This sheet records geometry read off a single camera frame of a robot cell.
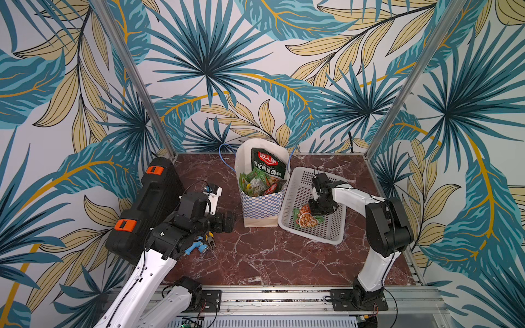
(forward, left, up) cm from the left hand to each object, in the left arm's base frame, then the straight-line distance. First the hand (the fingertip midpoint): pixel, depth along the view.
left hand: (224, 217), depth 71 cm
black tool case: (+10, +25, +2) cm, 27 cm away
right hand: (+14, -38, -20) cm, 46 cm away
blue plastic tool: (-4, +11, -19) cm, 22 cm away
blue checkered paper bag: (+6, -12, -5) cm, 15 cm away
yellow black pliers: (0, +9, -21) cm, 23 cm away
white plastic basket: (+25, -30, -21) cm, 45 cm away
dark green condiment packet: (+29, -15, -3) cm, 32 cm away
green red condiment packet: (+23, -10, -11) cm, 28 cm away
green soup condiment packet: (+10, -32, -19) cm, 38 cm away
